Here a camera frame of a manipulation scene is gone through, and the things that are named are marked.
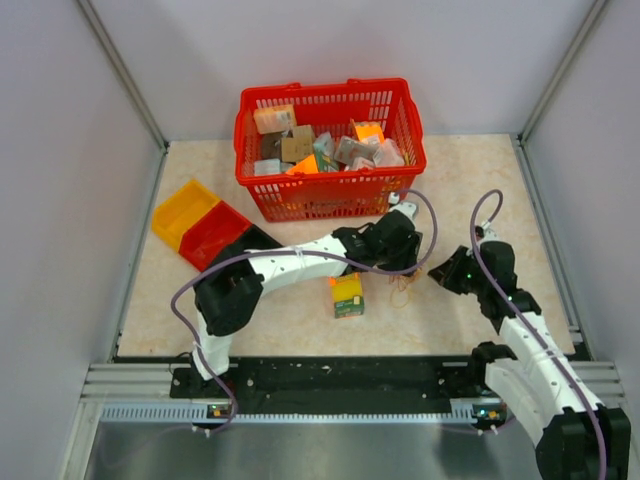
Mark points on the red plastic shopping basket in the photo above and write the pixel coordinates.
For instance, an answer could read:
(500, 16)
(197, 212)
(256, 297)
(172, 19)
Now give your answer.
(318, 187)

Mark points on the clear packet in basket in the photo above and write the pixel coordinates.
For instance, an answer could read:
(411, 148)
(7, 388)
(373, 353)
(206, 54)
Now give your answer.
(349, 149)

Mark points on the yellow plastic bin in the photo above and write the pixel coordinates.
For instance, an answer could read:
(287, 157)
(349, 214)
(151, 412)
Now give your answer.
(181, 211)

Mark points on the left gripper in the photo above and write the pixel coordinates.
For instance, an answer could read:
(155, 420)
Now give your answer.
(407, 259)

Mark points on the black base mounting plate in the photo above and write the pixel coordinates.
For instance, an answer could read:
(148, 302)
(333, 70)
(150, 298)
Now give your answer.
(345, 385)

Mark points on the aluminium frame rail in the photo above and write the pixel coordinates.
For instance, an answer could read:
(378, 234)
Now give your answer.
(139, 392)

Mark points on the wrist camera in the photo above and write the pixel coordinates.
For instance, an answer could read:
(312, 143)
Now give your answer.
(485, 233)
(407, 208)

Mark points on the red plastic bin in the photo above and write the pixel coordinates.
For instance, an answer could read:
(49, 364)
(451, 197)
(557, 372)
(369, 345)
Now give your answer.
(218, 228)

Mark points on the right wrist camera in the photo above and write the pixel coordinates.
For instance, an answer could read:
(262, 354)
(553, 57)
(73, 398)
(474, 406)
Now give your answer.
(485, 233)

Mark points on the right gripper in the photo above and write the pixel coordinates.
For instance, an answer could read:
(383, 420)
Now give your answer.
(446, 272)

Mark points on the orange box in basket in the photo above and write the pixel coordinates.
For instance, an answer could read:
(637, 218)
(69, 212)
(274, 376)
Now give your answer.
(275, 119)

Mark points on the orange sponge pack in basket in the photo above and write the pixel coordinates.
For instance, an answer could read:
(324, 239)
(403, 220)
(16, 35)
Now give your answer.
(370, 133)

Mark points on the black plastic bin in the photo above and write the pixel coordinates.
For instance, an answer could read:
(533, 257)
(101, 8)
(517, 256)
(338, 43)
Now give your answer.
(254, 238)

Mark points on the brown cardboard box in basket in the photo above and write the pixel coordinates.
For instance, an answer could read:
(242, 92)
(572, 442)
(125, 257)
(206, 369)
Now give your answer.
(297, 144)

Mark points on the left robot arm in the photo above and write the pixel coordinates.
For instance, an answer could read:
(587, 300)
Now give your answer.
(226, 299)

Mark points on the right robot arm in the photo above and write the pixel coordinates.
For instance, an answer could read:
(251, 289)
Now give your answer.
(575, 436)

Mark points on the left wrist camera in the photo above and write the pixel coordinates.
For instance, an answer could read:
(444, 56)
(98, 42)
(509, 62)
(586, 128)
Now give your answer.
(407, 208)

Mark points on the sponge daddy package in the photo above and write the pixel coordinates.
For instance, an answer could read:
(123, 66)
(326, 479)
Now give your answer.
(347, 295)

